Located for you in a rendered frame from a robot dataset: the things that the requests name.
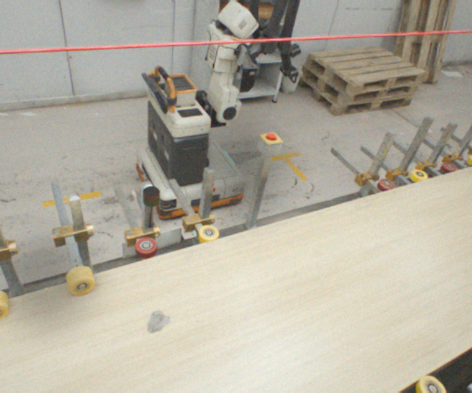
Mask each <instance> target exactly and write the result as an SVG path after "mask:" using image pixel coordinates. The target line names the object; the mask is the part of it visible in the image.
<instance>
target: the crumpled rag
mask: <svg viewBox="0 0 472 393"><path fill-rule="evenodd" d="M148 317H149V321H148V322H147V331H149V333H150V334H152V333H155V332H159V331H162V329H163V327H164V325H166V324H169V323H170V322H171V318H170V315H169V314H163V312H162V310H161V309H159V310H157V311H153V312H152V313H151V314H150V315H149V316H148Z"/></svg>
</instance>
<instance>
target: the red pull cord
mask: <svg viewBox="0 0 472 393"><path fill-rule="evenodd" d="M461 33H472V30H471V31H450V32H430V33H410V34H371V35H350V36H330V37H309V38H270V39H249V40H229V41H210V42H190V43H149V44H130V45H109V46H89V47H69V48H53V47H50V48H49V49H29V50H9V51H0V54H19V53H37V52H73V51H92V50H111V49H129V48H130V47H166V46H184V45H203V44H222V43H258V42H276V41H295V40H313V39H332V38H368V37H387V36H406V35H425V34H461Z"/></svg>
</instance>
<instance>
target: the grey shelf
mask: <svg viewBox="0 0 472 393"><path fill-rule="evenodd" d="M217 1H218V2H217ZM220 1H233V0H195V12H194V25H193V42H206V37H207V30H208V26H209V24H210V21H211V19H212V20H214V21H216V20H218V11H219V3H220ZM260 2H270V3H271V4H275V2H276V0H260ZM217 3H218V4H217ZM288 3H289V0H288V2H287V4H286V7H285V9H284V16H283V19H282V20H281V21H280V24H279V28H278V32H277V36H276V38H279V35H280V33H281V31H282V28H283V24H284V18H285V13H286V10H287V6H288ZM216 8H217V9H216ZM207 50H208V46H207V45H206V44H203V45H193V49H192V60H191V73H190V79H191V81H192V82H193V83H194V85H195V87H196V88H197V90H198V91H205V92H206V93H208V89H209V83H210V80H211V76H212V73H213V69H212V68H211V67H210V66H209V65H208V64H207V63H206V61H205V57H206V56H207ZM256 60H257V62H258V63H256V64H254V65H256V66H257V67H258V68H259V70H258V71H257V72H256V73H257V75H256V79H254V85H253V87H252V88H251V90H250V91H249V92H248V93H239V90H240V85H241V79H235V78H234V80H233V83H232V84H233V86H234V87H236V89H237V90H238V96H237V99H240V98H248V97H262V96H269V95H275V99H274V100H272V102H273V103H276V100H277V96H278V92H279V86H280V81H281V78H282V74H283V73H282V72H281V71H280V70H279V67H280V66H281V65H282V61H281V58H280V52H279V50H278V48H277V47H276V50H275V52H274V53H272V54H268V53H267V55H264V54H260V55H259V57H258V58H257V59H256Z"/></svg>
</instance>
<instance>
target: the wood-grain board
mask: <svg viewBox="0 0 472 393"><path fill-rule="evenodd" d="M93 277H94V280H95V286H94V288H93V289H92V290H91V291H89V292H88V293H86V294H83V295H73V294H71V293H70V291H69V287H68V284H67V282H65V283H62V284H59V285H56V286H53V287H47V288H44V289H41V290H38V291H36V292H32V293H30V294H26V295H23V296H18V297H14V298H11V299H8V300H7V303H8V312H7V314H6V315H5V316H4V317H2V318H0V393H400V392H402V391H404V390H405V389H406V388H408V387H410V386H412V384H413V383H415V382H418V381H419V380H420V379H421V378H422V377H424V376H428V375H429V374H430V373H432V372H434V371H436V370H437V369H439V368H441V367H442V366H443V365H445V364H448V363H450V362H451V361H453V360H454V359H456V358H458V357H459V356H461V355H463V354H464V353H465V352H467V351H469V350H470V349H471V348H472V167H469V168H466V169H461V170H457V171H455V172H451V173H448V174H443V175H439V176H437V177H433V178H428V179H426V180H421V181H419V182H415V183H410V184H407V185H404V186H401V187H396V188H394V189H393V190H390V191H386V192H381V193H378V194H375V195H372V196H367V197H364V198H361V199H358V200H354V201H349V202H346V203H342V204H340V205H336V206H331V207H329V208H325V209H322V210H317V211H313V212H311V213H307V214H304V215H299V216H296V217H293V218H289V219H284V220H281V221H278V222H275V223H272V224H267V225H266V226H264V227H260V228H254V229H252V230H248V231H246V232H242V233H237V234H234V235H232V236H228V237H223V238H220V239H216V240H214V241H210V242H205V243H202V244H199V245H196V246H191V247H188V248H184V249H181V250H178V251H173V252H170V253H167V254H164V255H159V256H156V257H152V258H149V260H144V261H140V262H138V263H134V264H129V265H126V266H123V267H120V268H116V269H111V270H108V271H105V272H102V273H97V274H94V275H93ZM159 309H161V310H162V312H163V314H169V315H170V318H171V322H170V323H169V324H166V325H164V327H163V329H162V331H159V332H155V333H152V334H150V333H149V331H147V329H148V328H147V322H148V321H149V317H148V316H149V315H150V314H151V313H152V312H153V311H157V310H159Z"/></svg>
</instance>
